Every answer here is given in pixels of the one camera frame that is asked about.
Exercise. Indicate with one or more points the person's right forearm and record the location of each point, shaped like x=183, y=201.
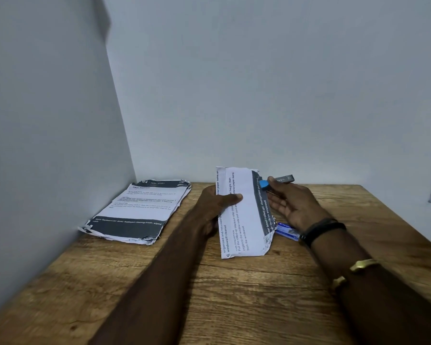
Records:
x=377, y=301

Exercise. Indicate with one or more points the grey stapler with blue end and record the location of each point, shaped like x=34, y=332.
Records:
x=283, y=179

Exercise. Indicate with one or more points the person's left thumb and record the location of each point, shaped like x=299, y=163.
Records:
x=230, y=199

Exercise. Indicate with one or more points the blue staple box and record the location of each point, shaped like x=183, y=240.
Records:
x=286, y=231

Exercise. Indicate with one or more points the stack of printed paper sheets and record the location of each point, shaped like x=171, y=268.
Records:
x=143, y=208

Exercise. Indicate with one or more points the person's right hand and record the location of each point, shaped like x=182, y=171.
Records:
x=301, y=206

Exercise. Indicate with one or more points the person's left hand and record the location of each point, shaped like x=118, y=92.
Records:
x=206, y=208

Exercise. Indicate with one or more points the person's left forearm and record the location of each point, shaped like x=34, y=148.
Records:
x=158, y=283

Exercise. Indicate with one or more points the printed paper sheet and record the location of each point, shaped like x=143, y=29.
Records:
x=247, y=219

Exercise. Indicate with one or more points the person's right thumb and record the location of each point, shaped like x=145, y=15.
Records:
x=278, y=183

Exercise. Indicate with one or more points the black wristband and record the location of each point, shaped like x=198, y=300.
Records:
x=321, y=229

